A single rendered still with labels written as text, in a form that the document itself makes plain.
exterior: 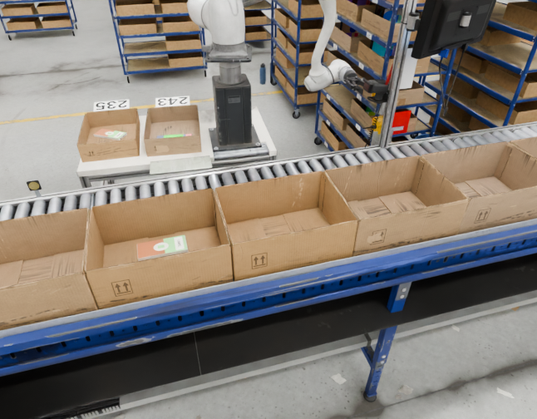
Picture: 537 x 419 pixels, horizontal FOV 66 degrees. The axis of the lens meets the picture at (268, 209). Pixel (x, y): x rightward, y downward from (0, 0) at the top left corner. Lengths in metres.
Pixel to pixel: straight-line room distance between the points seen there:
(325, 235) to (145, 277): 0.54
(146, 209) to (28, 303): 0.43
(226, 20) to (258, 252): 1.17
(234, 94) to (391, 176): 0.90
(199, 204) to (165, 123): 1.17
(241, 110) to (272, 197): 0.79
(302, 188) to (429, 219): 0.44
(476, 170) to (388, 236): 0.63
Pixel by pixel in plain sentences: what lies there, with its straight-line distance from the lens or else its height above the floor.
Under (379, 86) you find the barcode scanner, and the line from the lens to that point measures 2.18.
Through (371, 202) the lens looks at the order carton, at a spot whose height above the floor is 0.88.
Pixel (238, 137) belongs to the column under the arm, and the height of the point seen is 0.80.
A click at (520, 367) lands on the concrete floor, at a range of 2.48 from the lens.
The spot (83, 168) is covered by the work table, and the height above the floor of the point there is 0.75.
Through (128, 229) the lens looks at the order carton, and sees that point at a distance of 1.47.
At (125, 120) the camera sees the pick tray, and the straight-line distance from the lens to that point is 2.58.
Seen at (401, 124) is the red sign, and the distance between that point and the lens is 2.37.
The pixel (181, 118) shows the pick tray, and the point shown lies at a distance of 2.54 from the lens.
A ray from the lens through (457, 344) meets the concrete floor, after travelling 2.43.
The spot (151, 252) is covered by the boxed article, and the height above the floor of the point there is 0.90.
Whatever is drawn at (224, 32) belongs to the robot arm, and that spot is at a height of 1.32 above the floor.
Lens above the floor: 1.84
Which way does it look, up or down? 38 degrees down
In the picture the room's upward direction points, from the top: straight up
